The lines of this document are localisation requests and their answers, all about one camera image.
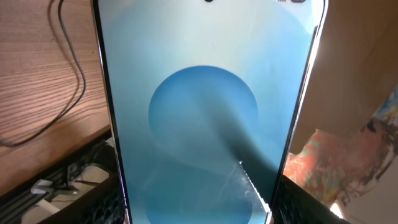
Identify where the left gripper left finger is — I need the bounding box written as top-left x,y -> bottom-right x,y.
39,174 -> 126,224

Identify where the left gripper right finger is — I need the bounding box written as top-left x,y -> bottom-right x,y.
239,161 -> 348,224

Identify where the smartphone with teal screen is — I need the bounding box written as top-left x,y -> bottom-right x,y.
92,0 -> 329,223

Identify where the black USB charging cable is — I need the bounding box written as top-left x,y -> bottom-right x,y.
0,0 -> 87,148

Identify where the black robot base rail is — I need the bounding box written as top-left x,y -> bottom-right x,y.
1,129 -> 117,223

